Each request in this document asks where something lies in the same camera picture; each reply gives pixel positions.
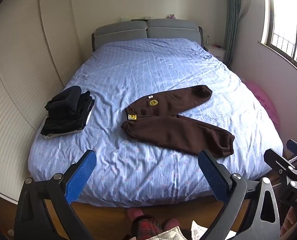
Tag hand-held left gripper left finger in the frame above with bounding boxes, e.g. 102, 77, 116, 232
14, 149, 97, 240

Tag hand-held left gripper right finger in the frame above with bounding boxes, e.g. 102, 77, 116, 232
198, 149, 281, 240

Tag brown pants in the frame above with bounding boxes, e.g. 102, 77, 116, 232
121, 85, 235, 158

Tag person's right hand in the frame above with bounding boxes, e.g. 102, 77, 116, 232
281, 207, 297, 240

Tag pink crumpled cloth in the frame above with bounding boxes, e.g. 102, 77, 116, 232
244, 79, 281, 131

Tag stack of dark folded clothes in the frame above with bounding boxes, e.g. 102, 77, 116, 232
40, 85, 95, 140

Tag pink slipper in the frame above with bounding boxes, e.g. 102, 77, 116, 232
163, 218, 181, 231
127, 207, 146, 227

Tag plaid trouser leg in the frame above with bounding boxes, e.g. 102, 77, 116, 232
131, 217, 164, 240

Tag blue striped bed sheet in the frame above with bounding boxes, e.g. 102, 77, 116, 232
28, 38, 284, 208

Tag white nightstand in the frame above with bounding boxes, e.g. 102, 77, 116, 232
204, 45, 226, 62

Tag barred window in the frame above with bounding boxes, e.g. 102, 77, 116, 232
261, 0, 297, 77

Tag white ribbed wardrobe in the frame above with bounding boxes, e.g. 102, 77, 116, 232
0, 0, 83, 203

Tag grey padded headboard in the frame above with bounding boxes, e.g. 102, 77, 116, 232
91, 26, 204, 53

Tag green curtain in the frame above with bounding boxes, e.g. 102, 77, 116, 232
224, 0, 243, 67

